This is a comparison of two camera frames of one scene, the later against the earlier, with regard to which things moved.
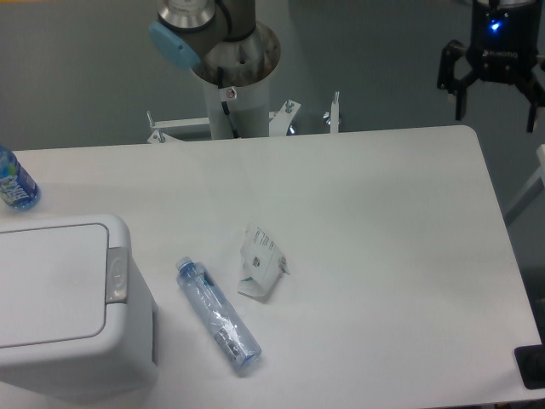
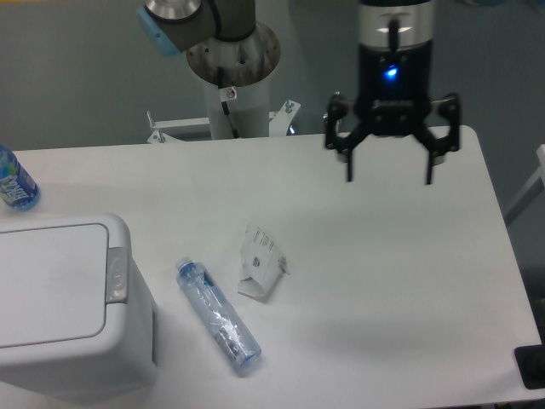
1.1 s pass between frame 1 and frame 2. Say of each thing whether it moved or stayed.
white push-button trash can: stayed
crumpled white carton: stayed
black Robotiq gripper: moved
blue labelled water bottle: stayed
